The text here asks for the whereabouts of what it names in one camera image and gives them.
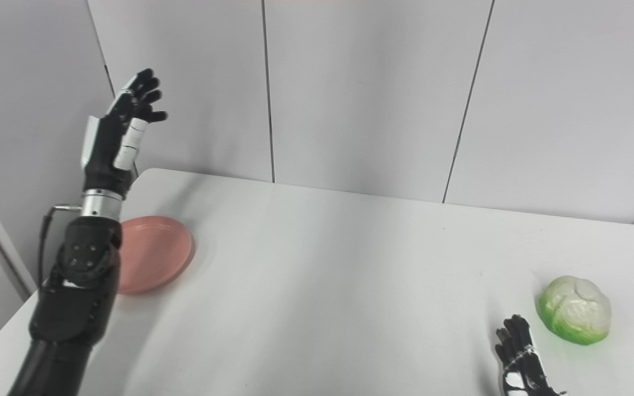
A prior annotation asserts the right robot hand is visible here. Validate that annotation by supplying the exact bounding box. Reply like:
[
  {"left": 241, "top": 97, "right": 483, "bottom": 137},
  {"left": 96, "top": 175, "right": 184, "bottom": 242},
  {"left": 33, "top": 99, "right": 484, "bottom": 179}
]
[{"left": 495, "top": 314, "right": 566, "bottom": 396}]

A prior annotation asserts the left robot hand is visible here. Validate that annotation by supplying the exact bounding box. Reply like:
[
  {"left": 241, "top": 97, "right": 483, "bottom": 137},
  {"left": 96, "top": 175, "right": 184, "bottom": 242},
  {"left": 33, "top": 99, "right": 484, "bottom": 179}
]
[{"left": 80, "top": 68, "right": 168, "bottom": 199}]

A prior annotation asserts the green white cabbage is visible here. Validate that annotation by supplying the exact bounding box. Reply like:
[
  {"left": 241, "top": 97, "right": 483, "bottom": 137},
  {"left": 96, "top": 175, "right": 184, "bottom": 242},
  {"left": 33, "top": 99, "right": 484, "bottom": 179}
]
[{"left": 538, "top": 276, "right": 612, "bottom": 346}]

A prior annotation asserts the pink round plate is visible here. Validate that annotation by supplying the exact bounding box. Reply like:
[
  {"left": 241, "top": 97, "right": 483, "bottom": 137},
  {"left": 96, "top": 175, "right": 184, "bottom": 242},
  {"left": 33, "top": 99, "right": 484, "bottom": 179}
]
[{"left": 114, "top": 216, "right": 193, "bottom": 295}]

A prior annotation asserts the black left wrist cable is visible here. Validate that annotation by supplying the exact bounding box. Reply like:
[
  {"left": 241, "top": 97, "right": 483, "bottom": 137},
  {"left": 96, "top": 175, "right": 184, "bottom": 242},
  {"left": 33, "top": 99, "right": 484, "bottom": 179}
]
[{"left": 37, "top": 204, "right": 82, "bottom": 292}]

